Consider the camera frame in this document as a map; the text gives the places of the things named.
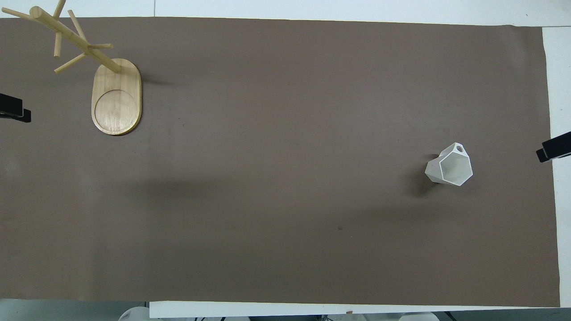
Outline white hexagonal cup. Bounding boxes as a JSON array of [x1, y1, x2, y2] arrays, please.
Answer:
[[424, 142, 473, 186]]

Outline wooden cup rack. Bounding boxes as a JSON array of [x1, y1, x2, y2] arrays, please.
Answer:
[[1, 0, 142, 136]]

